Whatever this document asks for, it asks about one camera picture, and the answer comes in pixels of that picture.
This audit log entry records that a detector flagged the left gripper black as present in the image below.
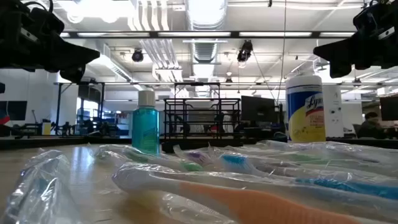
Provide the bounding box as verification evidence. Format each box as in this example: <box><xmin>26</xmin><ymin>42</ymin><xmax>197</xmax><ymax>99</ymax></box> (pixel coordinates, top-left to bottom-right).
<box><xmin>0</xmin><ymin>0</ymin><xmax>101</xmax><ymax>83</ymax></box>

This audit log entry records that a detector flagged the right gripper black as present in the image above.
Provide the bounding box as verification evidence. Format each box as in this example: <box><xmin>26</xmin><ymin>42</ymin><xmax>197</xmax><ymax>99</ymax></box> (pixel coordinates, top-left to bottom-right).
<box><xmin>313</xmin><ymin>0</ymin><xmax>398</xmax><ymax>78</ymax></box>

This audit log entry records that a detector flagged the teal mouthwash bottle white cap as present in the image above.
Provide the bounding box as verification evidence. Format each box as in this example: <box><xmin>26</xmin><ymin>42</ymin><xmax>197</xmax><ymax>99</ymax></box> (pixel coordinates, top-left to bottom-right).
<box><xmin>131</xmin><ymin>90</ymin><xmax>160</xmax><ymax>156</ymax></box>

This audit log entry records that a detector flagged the green toothbrush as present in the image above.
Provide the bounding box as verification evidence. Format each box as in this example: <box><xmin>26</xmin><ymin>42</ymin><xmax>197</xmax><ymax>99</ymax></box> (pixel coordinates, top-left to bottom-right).
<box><xmin>254</xmin><ymin>139</ymin><xmax>398</xmax><ymax>175</ymax></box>
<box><xmin>93</xmin><ymin>144</ymin><xmax>206</xmax><ymax>174</ymax></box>

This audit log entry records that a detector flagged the blue toothbrush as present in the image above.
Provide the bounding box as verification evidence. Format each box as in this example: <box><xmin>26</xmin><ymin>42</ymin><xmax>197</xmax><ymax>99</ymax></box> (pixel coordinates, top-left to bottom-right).
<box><xmin>217</xmin><ymin>152</ymin><xmax>398</xmax><ymax>202</ymax></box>
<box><xmin>0</xmin><ymin>149</ymin><xmax>81</xmax><ymax>224</ymax></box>

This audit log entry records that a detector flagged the purple toothbrush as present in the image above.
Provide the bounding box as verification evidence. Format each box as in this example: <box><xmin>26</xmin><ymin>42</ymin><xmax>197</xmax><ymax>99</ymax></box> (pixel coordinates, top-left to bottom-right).
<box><xmin>174</xmin><ymin>145</ymin><xmax>299</xmax><ymax>178</ymax></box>

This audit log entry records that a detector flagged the white pillar with signs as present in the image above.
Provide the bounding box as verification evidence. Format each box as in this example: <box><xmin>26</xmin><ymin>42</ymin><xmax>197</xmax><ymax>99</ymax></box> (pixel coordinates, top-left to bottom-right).
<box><xmin>323</xmin><ymin>84</ymin><xmax>345</xmax><ymax>138</ymax></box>

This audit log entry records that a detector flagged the black ceiling-mounted device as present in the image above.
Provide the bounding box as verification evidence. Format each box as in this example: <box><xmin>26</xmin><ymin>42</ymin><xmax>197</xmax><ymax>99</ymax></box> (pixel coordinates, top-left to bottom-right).
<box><xmin>236</xmin><ymin>39</ymin><xmax>254</xmax><ymax>63</ymax></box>
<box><xmin>131</xmin><ymin>49</ymin><xmax>145</xmax><ymax>63</ymax></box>

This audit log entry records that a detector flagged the black computer monitor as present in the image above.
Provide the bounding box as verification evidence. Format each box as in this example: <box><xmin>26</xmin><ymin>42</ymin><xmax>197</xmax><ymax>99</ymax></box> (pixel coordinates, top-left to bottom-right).
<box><xmin>241</xmin><ymin>95</ymin><xmax>276</xmax><ymax>124</ymax></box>
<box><xmin>379</xmin><ymin>95</ymin><xmax>398</xmax><ymax>121</ymax></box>

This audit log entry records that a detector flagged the Lysol wipes canister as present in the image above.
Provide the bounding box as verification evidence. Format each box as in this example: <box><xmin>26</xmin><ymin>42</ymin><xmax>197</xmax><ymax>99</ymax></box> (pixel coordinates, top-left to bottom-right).
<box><xmin>285</xmin><ymin>74</ymin><xmax>326</xmax><ymax>143</ymax></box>

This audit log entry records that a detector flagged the person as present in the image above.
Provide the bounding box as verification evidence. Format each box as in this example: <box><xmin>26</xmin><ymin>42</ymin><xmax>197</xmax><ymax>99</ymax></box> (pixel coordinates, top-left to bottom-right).
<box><xmin>356</xmin><ymin>111</ymin><xmax>388</xmax><ymax>140</ymax></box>

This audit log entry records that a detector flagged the black metal workstation frame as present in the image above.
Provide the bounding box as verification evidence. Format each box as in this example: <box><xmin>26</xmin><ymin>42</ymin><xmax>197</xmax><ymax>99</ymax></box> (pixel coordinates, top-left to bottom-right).
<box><xmin>54</xmin><ymin>81</ymin><xmax>106</xmax><ymax>136</ymax></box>

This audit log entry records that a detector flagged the dark wall screen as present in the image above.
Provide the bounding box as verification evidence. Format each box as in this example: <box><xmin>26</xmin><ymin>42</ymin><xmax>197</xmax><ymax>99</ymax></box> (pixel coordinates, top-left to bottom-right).
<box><xmin>0</xmin><ymin>100</ymin><xmax>28</xmax><ymax>121</ymax></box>

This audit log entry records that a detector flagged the overhead frame bar with lights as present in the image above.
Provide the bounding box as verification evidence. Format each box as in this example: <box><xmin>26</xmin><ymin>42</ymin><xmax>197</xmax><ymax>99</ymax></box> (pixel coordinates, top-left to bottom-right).
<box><xmin>60</xmin><ymin>30</ymin><xmax>357</xmax><ymax>40</ymax></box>

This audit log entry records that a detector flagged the black wire caddy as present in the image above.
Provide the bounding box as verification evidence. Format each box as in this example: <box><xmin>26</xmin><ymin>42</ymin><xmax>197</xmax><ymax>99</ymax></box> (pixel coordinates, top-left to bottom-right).
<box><xmin>161</xmin><ymin>82</ymin><xmax>244</xmax><ymax>153</ymax></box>

